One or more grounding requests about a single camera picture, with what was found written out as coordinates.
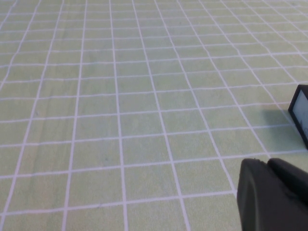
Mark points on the black printed glasses case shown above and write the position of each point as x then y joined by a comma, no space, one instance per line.
302,106

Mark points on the green white-checked tablecloth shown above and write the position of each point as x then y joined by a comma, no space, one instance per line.
120,96

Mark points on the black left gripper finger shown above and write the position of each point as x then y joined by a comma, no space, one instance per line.
269,197

